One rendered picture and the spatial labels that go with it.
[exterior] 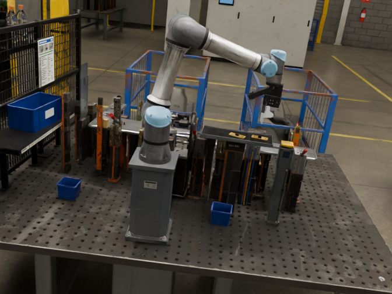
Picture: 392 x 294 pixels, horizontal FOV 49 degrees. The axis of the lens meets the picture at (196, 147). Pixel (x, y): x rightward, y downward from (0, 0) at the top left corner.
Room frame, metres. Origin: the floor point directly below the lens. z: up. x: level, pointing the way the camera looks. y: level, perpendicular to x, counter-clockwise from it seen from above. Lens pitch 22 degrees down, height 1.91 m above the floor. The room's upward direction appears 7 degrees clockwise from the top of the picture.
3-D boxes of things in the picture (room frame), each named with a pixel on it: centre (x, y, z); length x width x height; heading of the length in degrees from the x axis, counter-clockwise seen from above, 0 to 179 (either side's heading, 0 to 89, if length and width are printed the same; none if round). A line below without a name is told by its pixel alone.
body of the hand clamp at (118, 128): (2.32, 0.47, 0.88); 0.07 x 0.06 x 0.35; 174
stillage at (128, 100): (4.82, 0.37, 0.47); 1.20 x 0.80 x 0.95; 178
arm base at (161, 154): (1.82, 0.18, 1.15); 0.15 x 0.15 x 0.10
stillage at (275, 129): (4.75, -0.93, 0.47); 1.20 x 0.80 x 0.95; 0
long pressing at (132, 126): (2.44, -0.03, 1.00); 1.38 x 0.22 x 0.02; 84
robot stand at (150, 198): (1.82, 0.18, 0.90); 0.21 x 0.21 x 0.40; 89
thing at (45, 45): (2.64, 1.00, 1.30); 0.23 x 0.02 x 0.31; 174
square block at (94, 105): (2.64, 0.71, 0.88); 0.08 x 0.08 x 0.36; 84
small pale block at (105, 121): (2.37, 0.55, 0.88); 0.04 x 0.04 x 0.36; 84
